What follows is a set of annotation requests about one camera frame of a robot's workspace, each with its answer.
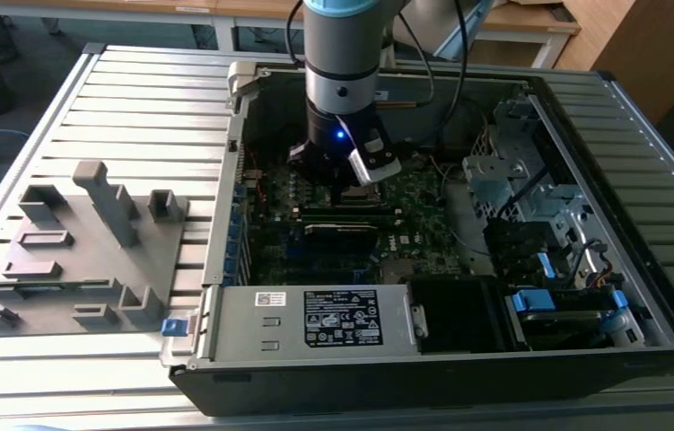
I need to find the CPU socket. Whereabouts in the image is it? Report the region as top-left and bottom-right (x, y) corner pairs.
(321, 179), (389, 207)

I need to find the RAM slot with white clips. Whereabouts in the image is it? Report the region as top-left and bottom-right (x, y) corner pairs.
(299, 202), (404, 215)

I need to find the RAM slot with black clips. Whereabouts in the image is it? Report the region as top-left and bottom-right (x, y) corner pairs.
(293, 212), (405, 224)

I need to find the black expansion card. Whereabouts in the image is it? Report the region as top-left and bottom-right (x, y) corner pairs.
(303, 223), (382, 254)

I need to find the green motherboard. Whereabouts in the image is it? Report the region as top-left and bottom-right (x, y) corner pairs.
(239, 142), (477, 287)

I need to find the silver metal drive cage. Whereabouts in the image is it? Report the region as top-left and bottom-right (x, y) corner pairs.
(460, 92), (601, 270)

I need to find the grey power supply unit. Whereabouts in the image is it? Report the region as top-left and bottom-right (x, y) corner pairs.
(208, 282), (433, 363)

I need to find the black plastic air shroud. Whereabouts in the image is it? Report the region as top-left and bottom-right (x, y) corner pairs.
(406, 277), (518, 356)

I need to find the blue plastic bay latch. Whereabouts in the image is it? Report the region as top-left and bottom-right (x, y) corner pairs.
(534, 251), (556, 280)

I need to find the grey parts rack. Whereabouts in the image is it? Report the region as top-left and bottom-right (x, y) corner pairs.
(0, 160), (192, 339)

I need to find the blue case latch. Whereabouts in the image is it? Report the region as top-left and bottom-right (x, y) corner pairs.
(160, 317), (189, 338)

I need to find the green RAM stick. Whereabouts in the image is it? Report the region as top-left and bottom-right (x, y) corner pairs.
(12, 280), (115, 291)

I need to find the hard disk in blue carrier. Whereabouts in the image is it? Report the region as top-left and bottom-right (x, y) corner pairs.
(506, 288), (632, 352)

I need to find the black PC case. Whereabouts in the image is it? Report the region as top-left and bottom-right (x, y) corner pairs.
(160, 59), (674, 418)

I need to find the wooden cabinet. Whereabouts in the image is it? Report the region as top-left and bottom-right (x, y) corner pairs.
(554, 0), (674, 123)

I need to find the wrist camera with black bracket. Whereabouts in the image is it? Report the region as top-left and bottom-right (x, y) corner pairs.
(345, 128), (404, 188)

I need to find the grey case handle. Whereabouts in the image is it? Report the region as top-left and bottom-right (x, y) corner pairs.
(225, 61), (259, 99)

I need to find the black looped cable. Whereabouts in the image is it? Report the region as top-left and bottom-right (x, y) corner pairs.
(438, 97), (489, 153)

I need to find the black drive cable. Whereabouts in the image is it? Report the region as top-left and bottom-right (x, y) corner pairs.
(494, 163), (552, 222)

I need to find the wooden desk white frame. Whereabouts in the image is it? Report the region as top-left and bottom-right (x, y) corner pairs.
(0, 0), (237, 51)
(216, 0), (582, 69)

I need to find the coloured wire bundle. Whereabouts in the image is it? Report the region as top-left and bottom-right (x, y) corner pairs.
(586, 262), (621, 291)

